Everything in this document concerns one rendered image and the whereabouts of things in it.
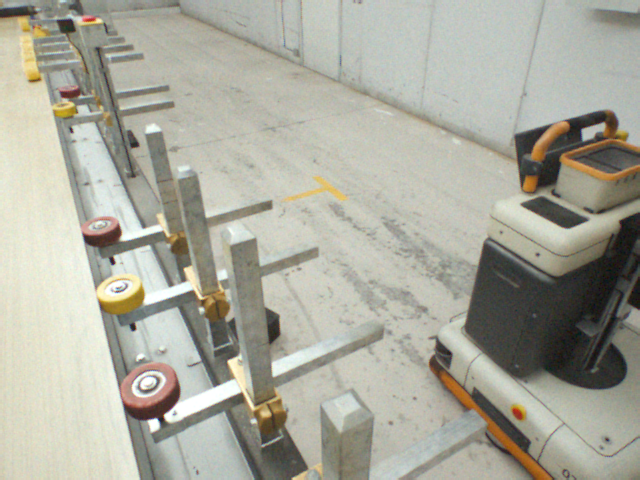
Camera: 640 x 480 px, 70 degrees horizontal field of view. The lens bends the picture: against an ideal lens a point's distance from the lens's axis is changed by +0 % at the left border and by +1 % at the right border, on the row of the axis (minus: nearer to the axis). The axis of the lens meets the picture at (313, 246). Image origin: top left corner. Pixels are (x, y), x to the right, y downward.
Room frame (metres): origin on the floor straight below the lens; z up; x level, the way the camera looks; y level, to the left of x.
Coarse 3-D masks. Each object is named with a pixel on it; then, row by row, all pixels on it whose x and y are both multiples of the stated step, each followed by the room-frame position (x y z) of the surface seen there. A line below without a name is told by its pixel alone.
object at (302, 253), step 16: (272, 256) 0.80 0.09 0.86; (288, 256) 0.80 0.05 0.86; (304, 256) 0.81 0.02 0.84; (224, 272) 0.75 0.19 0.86; (272, 272) 0.78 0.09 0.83; (176, 288) 0.70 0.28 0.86; (192, 288) 0.70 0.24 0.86; (224, 288) 0.73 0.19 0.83; (144, 304) 0.66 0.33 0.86; (160, 304) 0.67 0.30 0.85; (176, 304) 0.68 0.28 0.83; (128, 320) 0.63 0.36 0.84
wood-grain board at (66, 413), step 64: (0, 64) 2.50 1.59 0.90; (0, 128) 1.54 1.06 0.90; (0, 192) 1.06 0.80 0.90; (64, 192) 1.05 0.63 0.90; (0, 256) 0.77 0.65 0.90; (64, 256) 0.76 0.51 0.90; (0, 320) 0.58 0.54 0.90; (64, 320) 0.57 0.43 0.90; (0, 384) 0.44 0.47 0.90; (64, 384) 0.44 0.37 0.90; (0, 448) 0.34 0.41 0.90; (64, 448) 0.34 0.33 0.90; (128, 448) 0.33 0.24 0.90
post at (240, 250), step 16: (240, 224) 0.48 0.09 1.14; (224, 240) 0.46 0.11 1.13; (240, 240) 0.45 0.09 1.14; (256, 240) 0.46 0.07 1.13; (224, 256) 0.47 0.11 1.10; (240, 256) 0.45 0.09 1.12; (256, 256) 0.46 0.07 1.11; (240, 272) 0.45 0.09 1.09; (256, 272) 0.46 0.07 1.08; (240, 288) 0.44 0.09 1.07; (256, 288) 0.45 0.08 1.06; (240, 304) 0.44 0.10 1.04; (256, 304) 0.45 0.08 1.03; (240, 320) 0.45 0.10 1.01; (256, 320) 0.45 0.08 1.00; (240, 336) 0.46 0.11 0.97; (256, 336) 0.45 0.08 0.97; (256, 352) 0.45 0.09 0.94; (256, 368) 0.45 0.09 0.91; (256, 384) 0.45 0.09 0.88; (272, 384) 0.46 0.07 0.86; (256, 400) 0.44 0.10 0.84; (256, 432) 0.46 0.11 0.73
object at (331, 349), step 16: (336, 336) 0.59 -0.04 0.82; (352, 336) 0.59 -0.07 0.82; (368, 336) 0.59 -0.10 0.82; (304, 352) 0.56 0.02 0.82; (320, 352) 0.55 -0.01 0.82; (336, 352) 0.56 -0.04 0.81; (352, 352) 0.58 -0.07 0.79; (272, 368) 0.52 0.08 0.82; (288, 368) 0.52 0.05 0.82; (304, 368) 0.53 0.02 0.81; (224, 384) 0.49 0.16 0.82; (192, 400) 0.46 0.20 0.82; (208, 400) 0.46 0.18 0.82; (224, 400) 0.46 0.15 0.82; (240, 400) 0.47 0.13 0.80; (176, 416) 0.43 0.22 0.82; (192, 416) 0.44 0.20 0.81; (208, 416) 0.45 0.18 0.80; (160, 432) 0.41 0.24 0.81; (176, 432) 0.42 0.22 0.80
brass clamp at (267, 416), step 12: (228, 360) 0.53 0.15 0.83; (240, 372) 0.51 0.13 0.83; (240, 384) 0.48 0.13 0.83; (276, 396) 0.46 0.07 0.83; (252, 408) 0.44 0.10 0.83; (264, 408) 0.44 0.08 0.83; (276, 408) 0.44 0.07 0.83; (252, 420) 0.43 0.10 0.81; (264, 420) 0.42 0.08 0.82; (276, 420) 0.43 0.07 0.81; (264, 432) 0.42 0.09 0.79
